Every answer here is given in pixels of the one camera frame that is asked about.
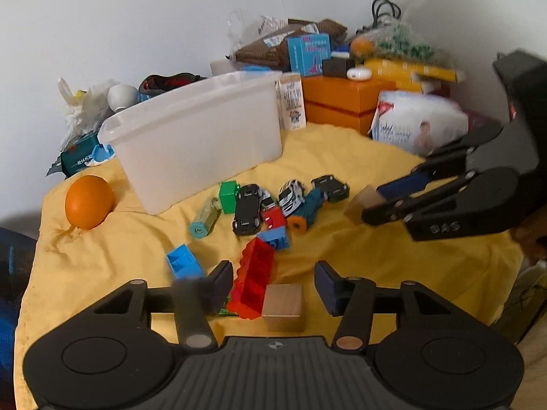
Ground green patterned arch block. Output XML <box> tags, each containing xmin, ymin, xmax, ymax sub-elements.
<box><xmin>218</xmin><ymin>307</ymin><xmax>237</xmax><ymax>316</ymax></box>

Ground wooden cube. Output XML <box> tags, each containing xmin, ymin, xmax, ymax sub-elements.
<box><xmin>344</xmin><ymin>185</ymin><xmax>386</xmax><ymax>225</ymax></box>
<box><xmin>262</xmin><ymin>284</ymin><xmax>305</xmax><ymax>333</ymax></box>

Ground blue tray block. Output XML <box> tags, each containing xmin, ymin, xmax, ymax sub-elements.
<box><xmin>166</xmin><ymin>244</ymin><xmax>205</xmax><ymax>279</ymax></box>

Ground long red building block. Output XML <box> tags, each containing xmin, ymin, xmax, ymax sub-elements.
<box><xmin>226</xmin><ymin>237</ymin><xmax>275</xmax><ymax>319</ymax></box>

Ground small blue duplo brick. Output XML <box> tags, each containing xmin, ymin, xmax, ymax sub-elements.
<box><xmin>257</xmin><ymin>226</ymin><xmax>290</xmax><ymax>251</ymax></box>

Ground white baby wipes pack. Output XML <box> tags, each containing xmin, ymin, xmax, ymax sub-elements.
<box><xmin>371</xmin><ymin>91</ymin><xmax>468</xmax><ymax>156</ymax></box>

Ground dark green toy car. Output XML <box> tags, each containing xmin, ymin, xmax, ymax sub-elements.
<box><xmin>311</xmin><ymin>174</ymin><xmax>349</xmax><ymax>203</ymax></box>

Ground teal green cylinder toy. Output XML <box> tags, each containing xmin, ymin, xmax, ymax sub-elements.
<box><xmin>189</xmin><ymin>197</ymin><xmax>222</xmax><ymax>240</ymax></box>

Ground teal orange toy vehicle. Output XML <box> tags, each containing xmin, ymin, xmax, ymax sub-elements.
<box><xmin>286</xmin><ymin>188</ymin><xmax>323</xmax><ymax>234</ymax></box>

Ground black toy car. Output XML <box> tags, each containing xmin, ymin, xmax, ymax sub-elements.
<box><xmin>232</xmin><ymin>184</ymin><xmax>262</xmax><ymax>236</ymax></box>

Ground yellow flat boxes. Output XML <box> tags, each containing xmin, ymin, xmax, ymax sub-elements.
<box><xmin>364</xmin><ymin>58</ymin><xmax>466</xmax><ymax>94</ymax></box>

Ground yellow cloth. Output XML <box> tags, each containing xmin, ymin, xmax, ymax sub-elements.
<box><xmin>14</xmin><ymin>124</ymin><xmax>523</xmax><ymax>409</ymax></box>

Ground white police toy car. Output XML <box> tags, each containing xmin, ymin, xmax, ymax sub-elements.
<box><xmin>278</xmin><ymin>179</ymin><xmax>305</xmax><ymax>218</ymax></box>

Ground small red block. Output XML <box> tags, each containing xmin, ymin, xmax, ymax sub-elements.
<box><xmin>262</xmin><ymin>205</ymin><xmax>286</xmax><ymax>230</ymax></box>

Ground green square block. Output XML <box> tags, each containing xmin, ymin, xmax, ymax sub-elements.
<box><xmin>218</xmin><ymin>180</ymin><xmax>239</xmax><ymax>214</ymax></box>

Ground silver toy car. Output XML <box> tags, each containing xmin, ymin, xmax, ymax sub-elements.
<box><xmin>259</xmin><ymin>188</ymin><xmax>278</xmax><ymax>211</ymax></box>

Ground orange box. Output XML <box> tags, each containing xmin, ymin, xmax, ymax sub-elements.
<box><xmin>301</xmin><ymin>76</ymin><xmax>396</xmax><ymax>135</ymax></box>

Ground white earbuds case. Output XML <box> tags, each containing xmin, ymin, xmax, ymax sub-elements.
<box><xmin>346</xmin><ymin>67</ymin><xmax>373</xmax><ymax>82</ymax></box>

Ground green patterned plastic bag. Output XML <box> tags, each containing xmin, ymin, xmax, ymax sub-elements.
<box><xmin>349</xmin><ymin>8</ymin><xmax>450</xmax><ymax>65</ymax></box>

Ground orange fruit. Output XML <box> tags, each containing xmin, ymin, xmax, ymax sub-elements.
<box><xmin>65</xmin><ymin>175</ymin><xmax>115</xmax><ymax>231</ymax></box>

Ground small milk carton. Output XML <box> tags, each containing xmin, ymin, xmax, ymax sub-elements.
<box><xmin>276</xmin><ymin>72</ymin><xmax>307</xmax><ymax>131</ymax></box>

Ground small black box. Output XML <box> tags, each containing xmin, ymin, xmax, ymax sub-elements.
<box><xmin>322</xmin><ymin>57</ymin><xmax>355</xmax><ymax>79</ymax></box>

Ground white plastic bin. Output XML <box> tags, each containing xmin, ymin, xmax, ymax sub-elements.
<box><xmin>98</xmin><ymin>71</ymin><xmax>282</xmax><ymax>215</ymax></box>

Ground blue dinosaur box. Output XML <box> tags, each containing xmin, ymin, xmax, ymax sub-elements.
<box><xmin>288</xmin><ymin>33</ymin><xmax>331</xmax><ymax>77</ymax></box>

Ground blue black stroller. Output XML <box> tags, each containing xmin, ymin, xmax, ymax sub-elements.
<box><xmin>1</xmin><ymin>228</ymin><xmax>37</xmax><ymax>409</ymax></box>

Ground brown woven package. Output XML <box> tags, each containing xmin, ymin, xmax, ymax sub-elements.
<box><xmin>231</xmin><ymin>18</ymin><xmax>348</xmax><ymax>70</ymax></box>

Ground white plastic bag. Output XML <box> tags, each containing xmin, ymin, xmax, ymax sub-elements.
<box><xmin>57</xmin><ymin>78</ymin><xmax>117</xmax><ymax>151</ymax></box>

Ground black cable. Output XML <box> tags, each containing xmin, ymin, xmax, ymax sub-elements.
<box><xmin>370</xmin><ymin>0</ymin><xmax>402</xmax><ymax>23</ymax></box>

